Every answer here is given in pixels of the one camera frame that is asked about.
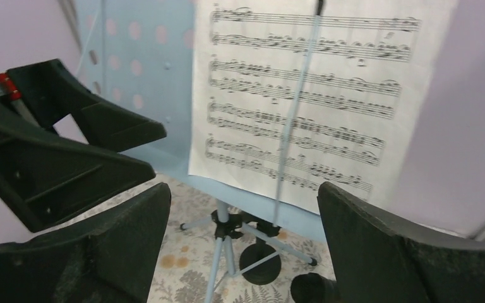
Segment light blue music stand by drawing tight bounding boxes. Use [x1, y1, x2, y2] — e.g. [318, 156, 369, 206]
[73, 0, 331, 303]

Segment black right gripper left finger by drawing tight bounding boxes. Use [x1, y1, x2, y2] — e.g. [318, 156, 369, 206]
[0, 183, 171, 302]

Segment floral patterned tablecloth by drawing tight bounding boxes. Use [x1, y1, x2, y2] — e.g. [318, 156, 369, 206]
[58, 173, 337, 303]

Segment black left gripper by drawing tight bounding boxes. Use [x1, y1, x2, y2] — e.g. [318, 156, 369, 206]
[0, 59, 167, 232]

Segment rear black microphone stand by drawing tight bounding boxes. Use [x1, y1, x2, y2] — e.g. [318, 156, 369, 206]
[239, 235, 282, 285]

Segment front black microphone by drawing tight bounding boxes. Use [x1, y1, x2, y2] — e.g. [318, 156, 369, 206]
[290, 273, 342, 303]

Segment sheet music page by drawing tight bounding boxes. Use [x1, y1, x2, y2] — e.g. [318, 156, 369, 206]
[188, 1, 458, 213]

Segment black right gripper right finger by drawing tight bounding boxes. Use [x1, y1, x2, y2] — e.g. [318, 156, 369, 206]
[317, 182, 485, 302]

